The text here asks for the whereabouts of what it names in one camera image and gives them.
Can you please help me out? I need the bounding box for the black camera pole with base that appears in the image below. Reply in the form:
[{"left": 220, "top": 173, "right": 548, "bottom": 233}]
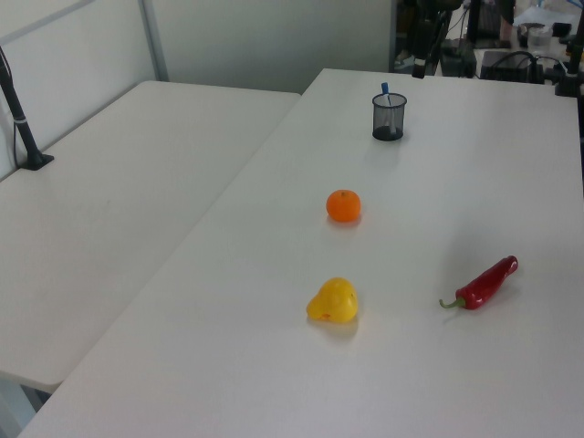
[{"left": 0, "top": 45, "right": 55, "bottom": 172}]

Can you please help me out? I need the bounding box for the black equipment box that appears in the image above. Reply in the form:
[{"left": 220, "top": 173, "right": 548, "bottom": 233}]
[{"left": 479, "top": 49, "right": 547, "bottom": 84}]

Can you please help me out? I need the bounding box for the clear glass jar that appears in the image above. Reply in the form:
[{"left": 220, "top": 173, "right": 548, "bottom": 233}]
[{"left": 527, "top": 26, "right": 554, "bottom": 50}]

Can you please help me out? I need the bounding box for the black clamp camera stand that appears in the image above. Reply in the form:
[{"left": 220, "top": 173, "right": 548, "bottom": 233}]
[{"left": 554, "top": 31, "right": 584, "bottom": 98}]

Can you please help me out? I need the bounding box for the red chili pepper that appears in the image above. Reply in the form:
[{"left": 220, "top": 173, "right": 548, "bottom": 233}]
[{"left": 439, "top": 255, "right": 519, "bottom": 313}]

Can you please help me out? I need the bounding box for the white side table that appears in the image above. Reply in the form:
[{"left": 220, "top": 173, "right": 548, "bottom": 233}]
[{"left": 0, "top": 80, "right": 302, "bottom": 393}]

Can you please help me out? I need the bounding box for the black mesh pen holder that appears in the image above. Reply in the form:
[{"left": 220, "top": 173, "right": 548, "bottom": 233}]
[{"left": 371, "top": 92, "right": 408, "bottom": 141}]

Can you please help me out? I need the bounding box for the grey metal partition post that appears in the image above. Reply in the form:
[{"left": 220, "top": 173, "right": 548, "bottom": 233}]
[{"left": 139, "top": 0, "right": 169, "bottom": 83}]

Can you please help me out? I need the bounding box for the orange mandarin fruit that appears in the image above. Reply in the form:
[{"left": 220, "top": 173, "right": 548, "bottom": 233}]
[{"left": 325, "top": 188, "right": 362, "bottom": 224}]

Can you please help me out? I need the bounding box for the white marker pen blue cap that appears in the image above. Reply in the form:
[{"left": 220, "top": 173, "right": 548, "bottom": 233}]
[{"left": 380, "top": 81, "right": 396, "bottom": 134}]

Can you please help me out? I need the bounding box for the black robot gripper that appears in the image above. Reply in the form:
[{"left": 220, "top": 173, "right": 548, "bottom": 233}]
[{"left": 408, "top": 0, "right": 447, "bottom": 79}]

